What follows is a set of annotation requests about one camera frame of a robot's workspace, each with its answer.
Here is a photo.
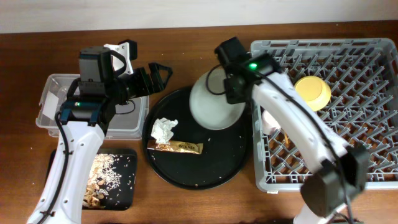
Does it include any clear plastic bin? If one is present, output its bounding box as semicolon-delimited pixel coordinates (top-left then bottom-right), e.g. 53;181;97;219
35;73;149;141

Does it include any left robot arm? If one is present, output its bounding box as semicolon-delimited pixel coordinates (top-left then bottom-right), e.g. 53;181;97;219
28;46;173;223

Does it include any grey plate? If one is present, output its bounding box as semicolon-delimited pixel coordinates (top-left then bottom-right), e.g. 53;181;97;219
189;72;246;130

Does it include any yellow bowl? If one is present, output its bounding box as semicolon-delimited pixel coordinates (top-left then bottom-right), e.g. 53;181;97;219
294;76;331;111

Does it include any grey dishwasher rack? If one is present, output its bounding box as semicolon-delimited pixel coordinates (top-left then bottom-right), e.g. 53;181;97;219
251;38;397;194

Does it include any crumpled white napkin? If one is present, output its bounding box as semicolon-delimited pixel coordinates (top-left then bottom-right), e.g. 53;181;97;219
151;118;178;144

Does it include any pink cup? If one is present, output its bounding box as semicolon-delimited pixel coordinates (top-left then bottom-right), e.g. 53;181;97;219
262;110;281;135

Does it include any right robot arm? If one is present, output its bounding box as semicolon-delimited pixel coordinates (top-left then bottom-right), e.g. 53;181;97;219
215;37;370;223

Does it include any black rectangular tray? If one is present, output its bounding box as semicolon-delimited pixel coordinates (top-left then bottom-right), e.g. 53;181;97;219
46;147;138;212

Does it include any gold snack wrapper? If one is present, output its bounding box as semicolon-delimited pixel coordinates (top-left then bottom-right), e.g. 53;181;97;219
147;140;203;154

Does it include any food scraps and rice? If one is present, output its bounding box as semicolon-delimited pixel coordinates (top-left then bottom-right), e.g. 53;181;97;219
82;152;135;208

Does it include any wooden chopstick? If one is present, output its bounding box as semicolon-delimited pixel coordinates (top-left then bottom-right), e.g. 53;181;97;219
284;131;289;146

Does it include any round black serving tray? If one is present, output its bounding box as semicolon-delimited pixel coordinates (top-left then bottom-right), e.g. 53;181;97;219
142;87;252;190

